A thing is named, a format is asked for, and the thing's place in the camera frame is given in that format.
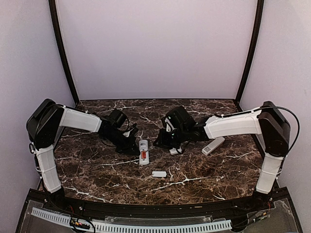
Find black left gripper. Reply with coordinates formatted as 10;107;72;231
104;129;141;156

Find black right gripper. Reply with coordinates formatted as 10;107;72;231
153;127;188;150

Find white remote with green buttons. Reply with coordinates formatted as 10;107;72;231
169;148;182;155

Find white remote with compartment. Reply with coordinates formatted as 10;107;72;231
138;140;149;166

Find red orange battery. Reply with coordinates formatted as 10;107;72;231
140;150;147;161

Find white battery cover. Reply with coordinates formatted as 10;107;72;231
152;171;167;178

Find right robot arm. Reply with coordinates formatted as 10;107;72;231
153;101;298;211

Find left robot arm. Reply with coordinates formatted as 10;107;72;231
26;99;140;212

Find slim white remote control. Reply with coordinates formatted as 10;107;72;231
201;137;225;155

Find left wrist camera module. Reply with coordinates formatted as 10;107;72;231
123;124;139;137

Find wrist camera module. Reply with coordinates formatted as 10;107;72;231
164;117;175;132
123;124;139;137

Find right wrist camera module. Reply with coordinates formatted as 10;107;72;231
164;117;175;132

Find black front rail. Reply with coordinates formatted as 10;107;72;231
29;188;290;221

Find white slotted cable duct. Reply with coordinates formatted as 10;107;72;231
31;207;232;233

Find black right frame post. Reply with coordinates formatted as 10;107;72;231
235;0;264;105

